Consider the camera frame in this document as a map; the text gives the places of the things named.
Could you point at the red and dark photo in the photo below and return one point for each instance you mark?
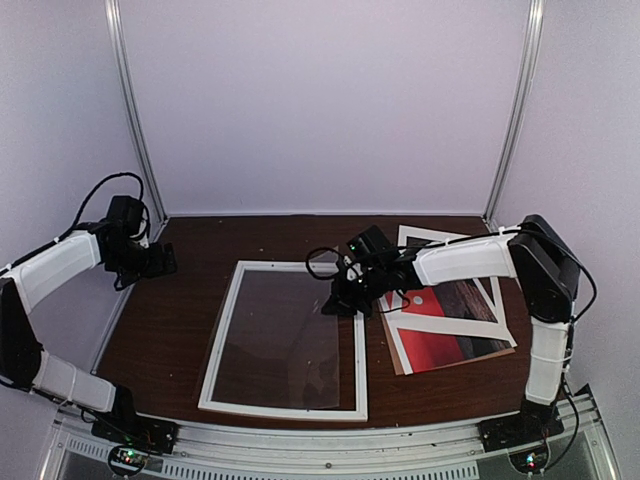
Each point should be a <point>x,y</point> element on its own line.
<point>440,345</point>

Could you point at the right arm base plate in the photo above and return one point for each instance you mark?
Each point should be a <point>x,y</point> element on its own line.
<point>532,423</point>

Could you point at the white mat board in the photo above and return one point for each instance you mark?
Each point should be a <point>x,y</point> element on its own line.
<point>472,307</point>

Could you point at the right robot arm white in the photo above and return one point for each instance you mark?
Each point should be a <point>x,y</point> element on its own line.
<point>531,252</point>

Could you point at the aluminium corner post left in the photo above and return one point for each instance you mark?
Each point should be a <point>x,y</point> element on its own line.
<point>116,32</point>

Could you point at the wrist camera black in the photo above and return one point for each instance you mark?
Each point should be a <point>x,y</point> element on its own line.
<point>127,212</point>
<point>369,242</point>

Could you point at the clear acrylic sheet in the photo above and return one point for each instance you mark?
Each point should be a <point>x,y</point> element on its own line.
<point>290,340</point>

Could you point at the left controller board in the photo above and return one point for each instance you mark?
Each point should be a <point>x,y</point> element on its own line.
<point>126,461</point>

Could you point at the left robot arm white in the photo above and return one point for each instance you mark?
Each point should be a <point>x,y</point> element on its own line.
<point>26,287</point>

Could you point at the aluminium corner post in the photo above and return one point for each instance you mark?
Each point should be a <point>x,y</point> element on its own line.
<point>527,70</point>
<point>116,32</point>

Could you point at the controller board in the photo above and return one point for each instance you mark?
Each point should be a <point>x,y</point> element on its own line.
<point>126,461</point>
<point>530,460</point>

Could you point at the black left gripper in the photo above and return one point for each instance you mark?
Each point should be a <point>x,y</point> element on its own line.
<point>157,267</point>

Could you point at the aluminium corner post right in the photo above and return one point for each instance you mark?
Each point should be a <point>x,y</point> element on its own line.
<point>527,70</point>

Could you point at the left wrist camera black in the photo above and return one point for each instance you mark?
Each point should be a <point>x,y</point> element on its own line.
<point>127,212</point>

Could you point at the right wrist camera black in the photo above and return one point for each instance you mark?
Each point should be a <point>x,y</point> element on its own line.
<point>369,242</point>

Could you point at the brown backing board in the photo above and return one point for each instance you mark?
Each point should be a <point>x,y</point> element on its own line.
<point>500,352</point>

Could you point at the right controller board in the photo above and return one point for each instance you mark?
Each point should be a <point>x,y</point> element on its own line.
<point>530,460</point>

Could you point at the white picture frame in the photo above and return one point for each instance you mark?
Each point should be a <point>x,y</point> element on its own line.
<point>360,370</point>

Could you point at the aluminium front rail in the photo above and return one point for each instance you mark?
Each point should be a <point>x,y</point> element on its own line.
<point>452,450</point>

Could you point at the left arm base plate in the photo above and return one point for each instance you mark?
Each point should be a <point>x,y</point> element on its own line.
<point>133,430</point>

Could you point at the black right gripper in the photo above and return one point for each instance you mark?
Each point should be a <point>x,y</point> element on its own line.
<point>341,303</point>

